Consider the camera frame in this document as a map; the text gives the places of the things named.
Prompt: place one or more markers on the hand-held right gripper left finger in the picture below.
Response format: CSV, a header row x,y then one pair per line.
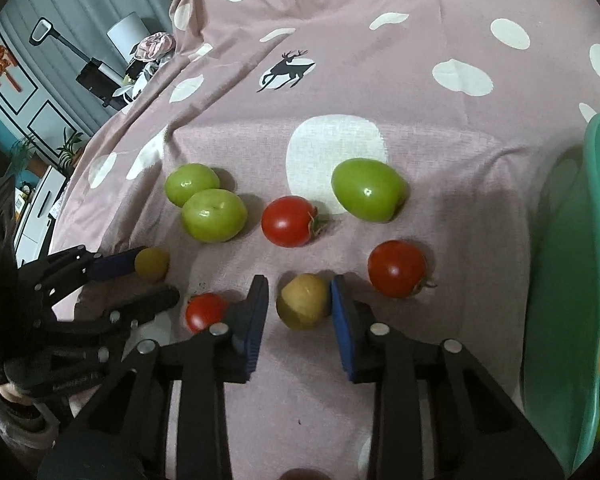
x,y
252,320

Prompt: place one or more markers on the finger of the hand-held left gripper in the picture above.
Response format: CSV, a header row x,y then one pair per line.
x,y
155,300
112,266

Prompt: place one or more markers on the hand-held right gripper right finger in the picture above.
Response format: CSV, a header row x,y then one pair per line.
x,y
341,320

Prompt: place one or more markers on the small yellow plum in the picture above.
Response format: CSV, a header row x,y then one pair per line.
x,y
152,264

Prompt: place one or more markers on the small red tomato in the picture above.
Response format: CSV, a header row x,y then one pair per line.
x,y
204,311

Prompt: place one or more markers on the large green mango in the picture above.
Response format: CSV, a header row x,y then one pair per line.
x,y
367,190

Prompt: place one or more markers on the green plastic basin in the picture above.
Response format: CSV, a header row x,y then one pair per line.
x,y
565,285

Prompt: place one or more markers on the person's left hand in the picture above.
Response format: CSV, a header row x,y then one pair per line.
x,y
12,394

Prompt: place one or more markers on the white cabinet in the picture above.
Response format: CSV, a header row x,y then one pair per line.
x,y
37,210

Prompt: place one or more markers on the potted plant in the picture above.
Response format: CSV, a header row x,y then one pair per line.
x,y
22,152
70,147

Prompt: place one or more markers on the black stick vacuum cleaner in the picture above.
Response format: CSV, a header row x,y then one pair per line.
x,y
97,77

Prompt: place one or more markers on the black and white bag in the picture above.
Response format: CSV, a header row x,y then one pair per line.
x,y
141,77

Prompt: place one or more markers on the pink crumpled cloth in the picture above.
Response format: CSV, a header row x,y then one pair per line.
x,y
152,45

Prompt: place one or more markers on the white cylindrical lamp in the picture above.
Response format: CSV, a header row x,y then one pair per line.
x,y
125,32

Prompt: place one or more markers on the pink polka-dot blanket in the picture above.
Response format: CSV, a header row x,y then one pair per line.
x,y
380,85

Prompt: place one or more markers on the grey curtain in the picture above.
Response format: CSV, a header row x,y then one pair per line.
x,y
95,0

